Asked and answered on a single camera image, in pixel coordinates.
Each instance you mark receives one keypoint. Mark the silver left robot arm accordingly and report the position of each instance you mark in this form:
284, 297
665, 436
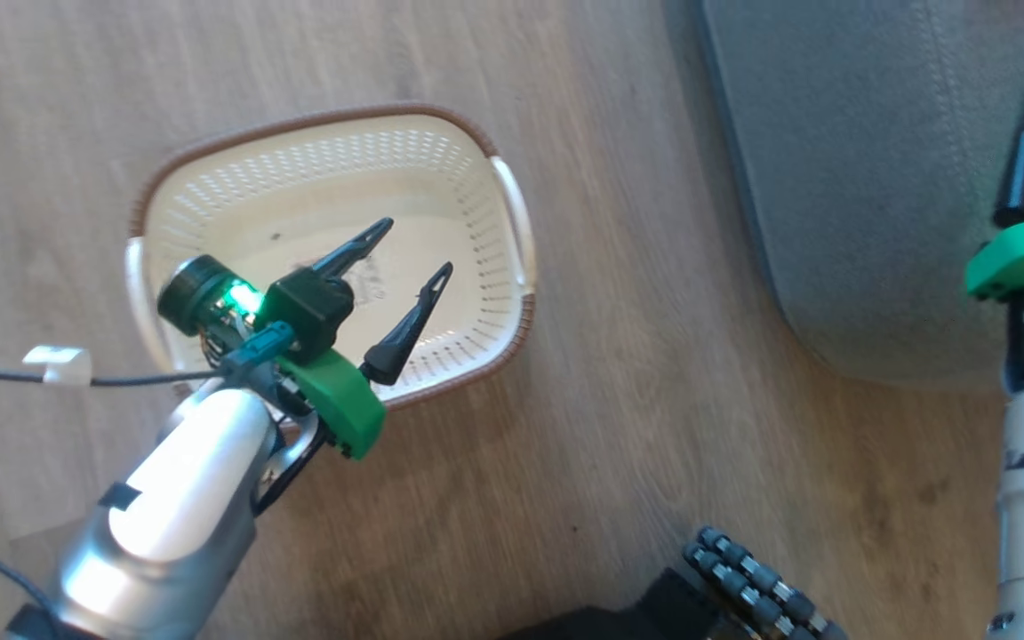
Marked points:
183, 498

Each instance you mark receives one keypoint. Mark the black round wrist camera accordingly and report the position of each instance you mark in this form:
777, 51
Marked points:
192, 293

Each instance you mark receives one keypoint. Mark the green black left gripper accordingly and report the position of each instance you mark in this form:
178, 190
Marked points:
339, 404

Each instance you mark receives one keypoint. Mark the grey sofa seat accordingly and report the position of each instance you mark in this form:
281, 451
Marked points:
868, 178

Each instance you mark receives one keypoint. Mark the cream perforated laundry basket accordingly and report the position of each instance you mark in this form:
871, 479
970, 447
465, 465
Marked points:
441, 178

